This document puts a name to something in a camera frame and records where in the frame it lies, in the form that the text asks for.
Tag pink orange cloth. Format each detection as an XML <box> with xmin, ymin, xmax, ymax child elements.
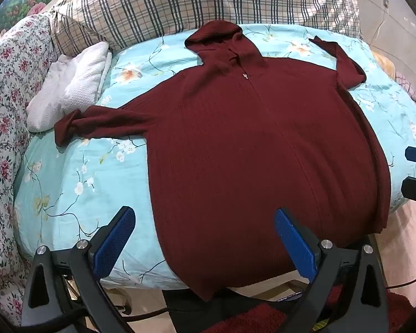
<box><xmin>371</xmin><ymin>50</ymin><xmax>416</xmax><ymax>104</ymax></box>

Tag maroon hooded knit sweater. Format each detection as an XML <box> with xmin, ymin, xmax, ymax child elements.
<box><xmin>54</xmin><ymin>20</ymin><xmax>392</xmax><ymax>302</ymax></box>

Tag thin wall socket cable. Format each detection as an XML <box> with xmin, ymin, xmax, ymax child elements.
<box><xmin>370</xmin><ymin>5</ymin><xmax>389</xmax><ymax>45</ymax></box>

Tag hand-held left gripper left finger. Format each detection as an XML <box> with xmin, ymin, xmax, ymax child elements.
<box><xmin>21</xmin><ymin>206</ymin><xmax>136</xmax><ymax>333</ymax></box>

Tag white floral print blanket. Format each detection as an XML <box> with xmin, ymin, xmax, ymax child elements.
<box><xmin>0</xmin><ymin>16</ymin><xmax>61</xmax><ymax>323</ymax></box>

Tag framed flower wall painting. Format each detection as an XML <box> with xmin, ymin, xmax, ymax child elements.
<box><xmin>0</xmin><ymin>0</ymin><xmax>89</xmax><ymax>40</ymax></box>

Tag dark red fluffy rug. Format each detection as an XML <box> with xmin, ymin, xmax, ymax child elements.
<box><xmin>199</xmin><ymin>291</ymin><xmax>416</xmax><ymax>333</ymax></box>

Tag light blue floral bed sheet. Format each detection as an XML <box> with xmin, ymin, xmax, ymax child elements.
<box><xmin>14</xmin><ymin>24</ymin><xmax>416</xmax><ymax>290</ymax></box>

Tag white textured towel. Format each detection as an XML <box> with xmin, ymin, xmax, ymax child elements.
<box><xmin>26</xmin><ymin>41</ymin><xmax>113</xmax><ymax>133</ymax></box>

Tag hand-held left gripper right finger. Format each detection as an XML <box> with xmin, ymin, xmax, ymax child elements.
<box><xmin>274</xmin><ymin>207</ymin><xmax>391</xmax><ymax>333</ymax></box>

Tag black cable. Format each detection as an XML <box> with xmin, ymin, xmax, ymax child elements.
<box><xmin>385</xmin><ymin>273</ymin><xmax>416</xmax><ymax>291</ymax></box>
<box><xmin>7</xmin><ymin>303</ymin><xmax>181</xmax><ymax>333</ymax></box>

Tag beige plaid quilt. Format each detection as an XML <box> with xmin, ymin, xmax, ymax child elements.
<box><xmin>50</xmin><ymin>0</ymin><xmax>363</xmax><ymax>56</ymax></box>

